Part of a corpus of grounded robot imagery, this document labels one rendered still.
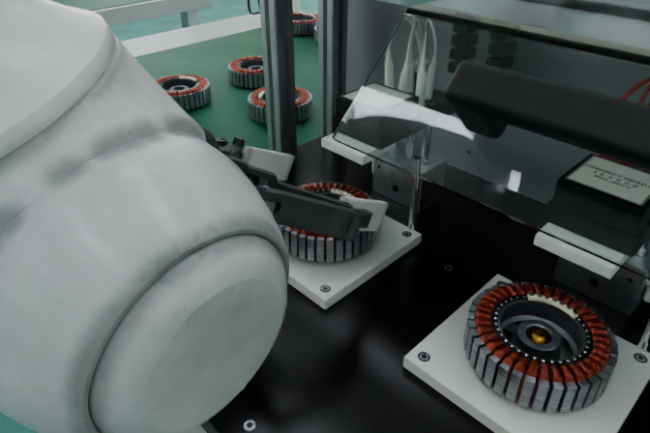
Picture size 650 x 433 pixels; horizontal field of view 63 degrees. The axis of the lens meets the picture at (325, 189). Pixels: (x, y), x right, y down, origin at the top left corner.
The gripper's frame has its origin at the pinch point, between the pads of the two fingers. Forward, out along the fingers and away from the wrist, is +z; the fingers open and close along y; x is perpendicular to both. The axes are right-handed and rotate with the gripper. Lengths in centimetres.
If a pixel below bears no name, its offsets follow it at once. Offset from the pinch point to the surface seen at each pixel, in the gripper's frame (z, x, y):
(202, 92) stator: 16.1, 1.5, -46.8
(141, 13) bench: 48, 12, -133
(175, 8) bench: 59, 18, -133
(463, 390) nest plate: -2.7, -8.3, 21.8
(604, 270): 0.8, 4.3, 26.3
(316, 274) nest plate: -1.5, -7.7, 3.9
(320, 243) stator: -1.9, -4.5, 3.3
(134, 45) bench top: 26, 3, -92
